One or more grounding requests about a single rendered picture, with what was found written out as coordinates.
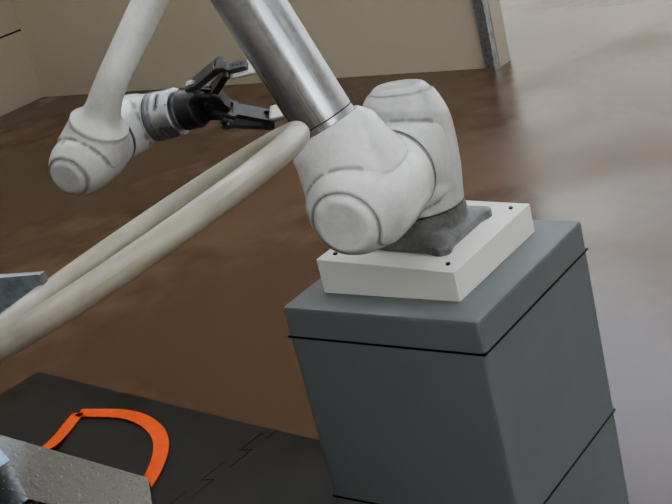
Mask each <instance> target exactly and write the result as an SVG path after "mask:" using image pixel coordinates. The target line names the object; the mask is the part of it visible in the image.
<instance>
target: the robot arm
mask: <svg viewBox="0 0 672 504"><path fill-rule="evenodd" d="M210 1H211V3H212V4H213V6H214V7H215V9H216V11H217V12H218V14H219V15H220V17H221V18H222V20H223V22H224V23H225V25H226V26H227V28H228V29H229V31H230V33H231V34H232V36H233V37H234V39H235V40H236V42H237V44H238V45H239V47H240V48H241V50H242V51H243V53H244V55H245V56H246V58H247V59H248V60H240V61H237V62H233V63H230V62H225V61H223V58H222V57H216V58H215V59H214V60H213V61H212V62H210V63H209V64H208V65H207V66H206V67H205V68H203V69H202V70H201V71H200V72H199V73H197V74H196V75H195V76H192V77H189V78H187V79H186V87H185V88H183V89H180V90H179V89H178V88H175V87H172V88H168V89H164V90H160V91H156V92H155V91H154V92H150V93H147V94H136V93H135V94H129V95H125V92H126V89H127V87H128V84H129V82H130V79H131V77H132V75H133V73H134V71H135V69H136V67H137V65H138V63H139V61H140V59H141V57H142V55H143V53H144V51H145V49H146V47H147V45H148V43H149V41H150V39H151V37H152V35H153V33H154V32H155V30H156V28H157V26H158V24H159V22H160V20H161V18H162V16H163V14H164V12H165V10H166V8H167V6H168V4H169V2H170V0H130V3H129V5H128V7H127V9H126V11H125V14H124V16H123V18H122V20H121V22H120V24H119V27H118V29H117V31H116V33H115V35H114V38H113V40H112V42H111V44H110V46H109V48H108V51H107V53H106V55H105V57H104V59H103V62H102V64H101V66H100V68H99V71H98V73H97V75H96V78H95V80H94V83H93V85H92V88H91V90H90V93H89V95H88V98H87V100H86V103H85V104H84V106H83V107H80V108H77V109H75V110H74V111H72V113H71V114H70V117H69V119H68V121H67V123H66V125H65V127H64V129H63V131H62V133H61V135H60V136H59V138H58V140H57V142H58V143H57V144H56V145H55V147H54V148H53V150H52V152H51V155H50V158H49V163H48V171H49V175H50V177H51V179H52V181H53V182H54V183H55V185H56V186H58V187H59V188H60V189H61V190H63V191H65V192H67V193H70V194H74V195H77V196H81V195H88V194H91V193H94V192H96V191H98V190H100V189H102V188H103V187H105V186H106V185H107V184H109V183H110V182H111V181H112V180H113V179H114V178H115V177H116V176H117V175H118V174H119V173H120V172H121V171H122V170H123V169H124V168H125V166H126V164H127V163H128V162H129V161H130V160H131V159H132V158H134V157H135V156H137V155H138V154H140V153H142V152H144V151H146V150H148V149H149V148H150V147H151V146H152V145H154V144H155V143H157V142H160V141H166V140H168V139H172V138H176V137H180V136H184V135H186V134H188V133H189V131H190V130H193V129H197V128H201V127H204V126H206V125H207V124H208V123H209V122H210V121H211V120H219V121H220V122H221V123H222V125H221V128H222V129H224V130H227V129H233V128H238V129H260V130H274V129H275V122H276V121H278V120H282V119H286V121H287V122H292V121H301V122H303V123H304V124H306V125H307V127H308V128H309V131H310V138H309V141H308V143H307V145H306V146H305V147H304V149H303V150H302V151H301V152H300V153H299V154H298V155H297V156H296V157H295V158H294V159H293V163H294V166H295V168H296V170H297V173H298V176H299V179H300V182H301V185H302V189H303V192H304V195H305V199H306V212H307V216H308V219H309V222H310V224H311V226H312V228H313V230H314V232H315V234H316V235H317V237H318V238H319V239H320V240H321V241H322V243H324V244H325V245H326V246H327V247H328V248H330V249H332V250H333V251H335V252H338V253H341V254H345V255H364V254H368V253H371V252H374V251H376V250H384V251H396V252H409V253H422V254H429V255H433V256H437V257H442V256H447V255H449V254H451V253H452V251H453V249H454V247H455V246H456V245H457V244H458V243H459V242H460V241H461V240H462V239H464V238H465V237H466V236H467V235H468V234H469V233H470V232H471V231H472V230H474V229H475V228H476V227H477V226H478V225H479V224H480V223H482V222H483V221H485V220H487V219H489V218H490V217H492V210H491V208H490V207H489V206H472V205H467V203H466V200H465V196H464V190H463V178H462V168H461V160H460V153H459V147H458V142H457V137H456V133H455V128H454V124H453V120H452V117H451V114H450V112H449V109H448V107H447V105H446V104H445V102H444V100H443V99H442V97H441V96H440V94H439V93H438V92H437V91H436V89H435V88H434V87H433V86H431V85H429V84H428V83H426V82H425V81H423V80H420V79H404V80H397V81H392V82H387V83H384V84H381V85H378V86H376V87H375V88H374V89H373V90H372V92H371V93H370V94H369V95H368V96H367V97H366V99H365V101H364V103H363V106H359V105H355V106H353V105H352V103H351V102H350V100H349V99H348V97H347V95H346V94H345V92H344V91H343V89H342V87H341V86H340V84H339V82H338V81H337V79H336V78H335V76H334V74H333V73H332V71H331V70H330V68H329V66H328V65H327V63H326V62H325V60H324V58H323V57H322V55H321V54H320V52H319V50H318V49H317V47H316V45H315V44H314V42H313V41H312V39H311V37H310V36H309V34H308V33H307V31H306V29H305V28H304V26H303V25H302V23H301V21H300V20H299V18H298V16H297V15H296V13H295V12H294V10H293V8H292V7H291V5H290V4H289V2H288V0H210ZM254 74H257V75H258V77H259V78H260V80H261V81H262V83H263V85H264V86H265V88H266V89H267V91H268V92H269V94H270V96H271V97H272V99H273V100H274V102H275V103H276V105H272V106H270V109H266V108H261V107H255V106H250V105H245V104H239V103H238V102H237V101H235V100H231V99H230V98H229V97H228V96H226V95H225V93H224V92H223V90H222V88H223V87H224V85H225V84H226V82H227V81H228V79H229V80H230V75H231V78H232V80H235V79H239V78H243V77H246V76H250V75H254ZM215 76H216V78H215V79H214V81H212V82H211V84H210V86H209V87H208V88H204V87H203V86H204V85H206V84H207V83H208V82H209V81H210V80H212V79H213V78H214V77H215ZM221 90H222V91H221ZM231 106H232V113H228V112H229V111H230V109H231Z"/></svg>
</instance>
